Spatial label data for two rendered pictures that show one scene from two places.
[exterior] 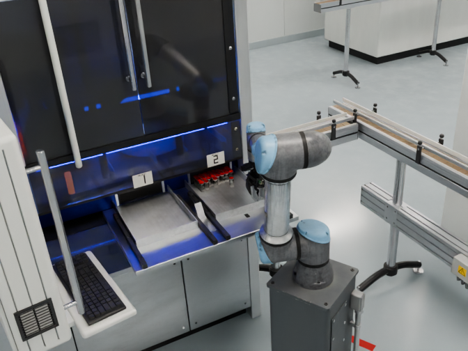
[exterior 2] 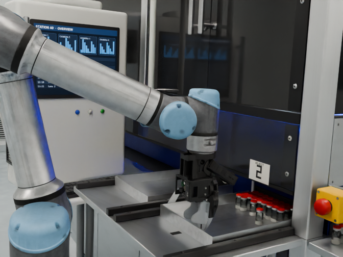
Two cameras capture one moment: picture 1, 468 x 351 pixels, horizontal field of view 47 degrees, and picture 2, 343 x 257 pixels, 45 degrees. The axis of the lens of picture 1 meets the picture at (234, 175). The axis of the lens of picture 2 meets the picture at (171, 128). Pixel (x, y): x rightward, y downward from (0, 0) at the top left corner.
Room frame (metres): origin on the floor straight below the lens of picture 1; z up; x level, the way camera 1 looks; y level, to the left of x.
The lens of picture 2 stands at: (1.75, -1.08, 1.32)
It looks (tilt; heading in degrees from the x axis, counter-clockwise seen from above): 9 degrees down; 84
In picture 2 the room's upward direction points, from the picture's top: 2 degrees clockwise
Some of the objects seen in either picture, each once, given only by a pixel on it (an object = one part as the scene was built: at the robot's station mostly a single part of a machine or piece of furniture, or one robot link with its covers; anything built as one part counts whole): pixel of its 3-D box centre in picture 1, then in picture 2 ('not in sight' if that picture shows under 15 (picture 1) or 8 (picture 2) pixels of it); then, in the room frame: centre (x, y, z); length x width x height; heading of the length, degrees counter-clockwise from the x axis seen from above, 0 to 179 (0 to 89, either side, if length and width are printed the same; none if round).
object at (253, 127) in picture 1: (256, 136); (202, 111); (1.92, -0.10, 1.21); 0.09 x 0.08 x 0.11; 6
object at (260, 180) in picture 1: (258, 173); (197, 175); (1.92, -0.10, 1.05); 0.09 x 0.08 x 0.12; 25
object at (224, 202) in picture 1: (226, 191); (233, 215); (2.05, 0.04, 0.90); 0.34 x 0.26 x 0.04; 25
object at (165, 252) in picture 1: (198, 215); (181, 209); (1.92, 0.16, 0.87); 0.70 x 0.48 x 0.02; 115
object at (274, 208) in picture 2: (215, 180); (261, 207); (2.15, 0.08, 0.90); 0.18 x 0.02 x 0.05; 115
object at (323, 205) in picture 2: not in sight; (323, 206); (2.23, -0.16, 0.99); 0.04 x 0.04 x 0.04; 25
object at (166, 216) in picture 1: (153, 214); (172, 184); (1.91, 0.35, 0.90); 0.34 x 0.26 x 0.04; 25
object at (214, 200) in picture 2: not in sight; (210, 200); (1.95, -0.11, 0.99); 0.05 x 0.02 x 0.09; 115
